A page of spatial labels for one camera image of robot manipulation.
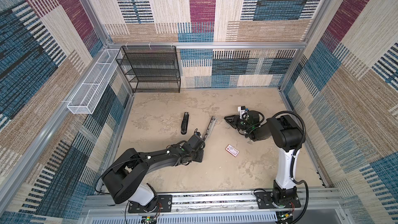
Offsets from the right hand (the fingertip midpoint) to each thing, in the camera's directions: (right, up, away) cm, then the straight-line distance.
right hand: (225, 119), depth 100 cm
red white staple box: (+2, -17, -11) cm, 20 cm away
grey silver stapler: (-8, -3, 0) cm, 9 cm away
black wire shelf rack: (-50, +34, +11) cm, 62 cm away
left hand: (-15, -17, -12) cm, 26 cm away
